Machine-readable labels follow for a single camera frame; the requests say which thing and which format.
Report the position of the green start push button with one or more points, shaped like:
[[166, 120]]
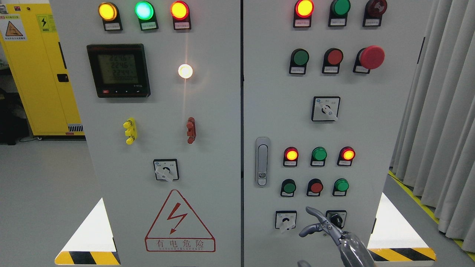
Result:
[[288, 188]]

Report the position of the red stop push button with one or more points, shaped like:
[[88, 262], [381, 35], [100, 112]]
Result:
[[314, 188]]

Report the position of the green push button upper row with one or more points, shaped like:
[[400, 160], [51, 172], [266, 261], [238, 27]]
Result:
[[298, 62]]

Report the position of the green push button lower right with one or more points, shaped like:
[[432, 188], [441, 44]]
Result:
[[341, 187]]

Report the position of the red push button upper row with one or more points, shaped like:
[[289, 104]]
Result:
[[332, 60]]

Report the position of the red emergency stop mushroom button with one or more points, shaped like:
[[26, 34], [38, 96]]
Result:
[[368, 58]]

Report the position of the grey electrical control cabinet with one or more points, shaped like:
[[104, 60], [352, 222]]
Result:
[[241, 90]]

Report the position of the red indicator lamp middle left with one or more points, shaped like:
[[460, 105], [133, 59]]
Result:
[[290, 158]]

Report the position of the red indicator lamp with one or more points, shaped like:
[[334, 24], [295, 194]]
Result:
[[290, 158], [180, 15], [346, 156], [303, 14]]

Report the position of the white lit indicator lamp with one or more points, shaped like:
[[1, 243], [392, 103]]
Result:
[[185, 71]]

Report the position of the green indicator lamp middle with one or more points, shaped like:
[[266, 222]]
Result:
[[318, 157]]

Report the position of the green indicator lamp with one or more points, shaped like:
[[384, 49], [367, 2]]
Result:
[[338, 13], [146, 15], [318, 157]]

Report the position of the red indicator lamp middle right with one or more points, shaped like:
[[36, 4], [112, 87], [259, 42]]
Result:
[[346, 156]]

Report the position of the red electrical hazard warning sign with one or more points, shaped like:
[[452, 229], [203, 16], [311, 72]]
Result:
[[177, 228]]

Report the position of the black digital power meter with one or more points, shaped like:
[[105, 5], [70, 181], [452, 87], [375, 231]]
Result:
[[119, 70]]

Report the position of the red indicator lamp top left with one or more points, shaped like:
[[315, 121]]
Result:
[[180, 15]]

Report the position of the red indicator lamp top right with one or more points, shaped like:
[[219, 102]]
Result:
[[303, 14]]

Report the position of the green indicator lamp top left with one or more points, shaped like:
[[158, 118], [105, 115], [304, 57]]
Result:
[[146, 15]]

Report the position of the green indicator lamp top right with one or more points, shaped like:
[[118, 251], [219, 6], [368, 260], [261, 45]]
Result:
[[338, 13]]

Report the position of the yellow indicator lamp top left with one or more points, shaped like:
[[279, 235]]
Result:
[[110, 16]]

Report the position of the dark red buzzer lamp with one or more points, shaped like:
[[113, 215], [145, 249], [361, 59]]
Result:
[[373, 12]]

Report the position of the grey curtain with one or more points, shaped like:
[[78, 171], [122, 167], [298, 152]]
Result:
[[434, 153]]

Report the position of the yellow safety cabinet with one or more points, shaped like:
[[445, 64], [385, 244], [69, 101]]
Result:
[[30, 41]]

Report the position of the silver door lock handle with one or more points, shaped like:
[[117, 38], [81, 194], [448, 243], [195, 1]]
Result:
[[262, 145]]

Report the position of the left door selector switch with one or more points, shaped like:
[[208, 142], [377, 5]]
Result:
[[166, 169]]

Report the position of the upper right selector switch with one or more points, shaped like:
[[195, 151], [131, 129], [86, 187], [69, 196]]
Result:
[[325, 108]]

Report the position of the lower left selector switch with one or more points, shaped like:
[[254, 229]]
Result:
[[285, 220]]

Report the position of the black key switch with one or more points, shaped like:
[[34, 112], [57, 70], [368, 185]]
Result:
[[337, 217]]

